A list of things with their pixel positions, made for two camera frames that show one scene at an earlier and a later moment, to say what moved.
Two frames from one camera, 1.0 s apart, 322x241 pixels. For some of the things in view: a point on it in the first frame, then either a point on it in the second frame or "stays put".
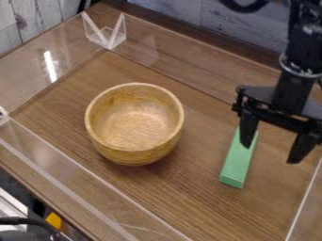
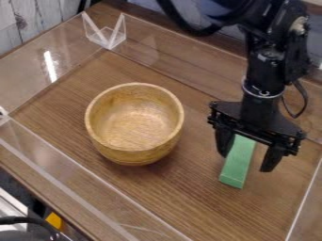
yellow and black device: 63,232 stays put
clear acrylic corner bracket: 106,37 stays put
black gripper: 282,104 -> 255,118
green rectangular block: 237,161 stays put
